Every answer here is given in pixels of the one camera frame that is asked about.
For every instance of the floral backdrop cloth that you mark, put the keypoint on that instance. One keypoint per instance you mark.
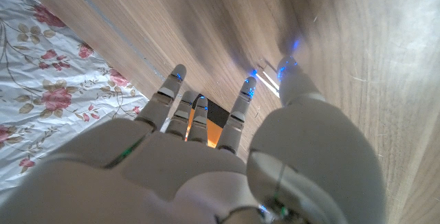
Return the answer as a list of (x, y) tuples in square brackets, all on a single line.
[(51, 79)]

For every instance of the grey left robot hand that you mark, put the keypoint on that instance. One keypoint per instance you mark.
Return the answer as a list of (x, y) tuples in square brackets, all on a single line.
[(172, 169)]

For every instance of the orange box with red button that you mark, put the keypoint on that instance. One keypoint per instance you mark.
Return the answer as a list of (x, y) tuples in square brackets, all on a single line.
[(213, 134)]

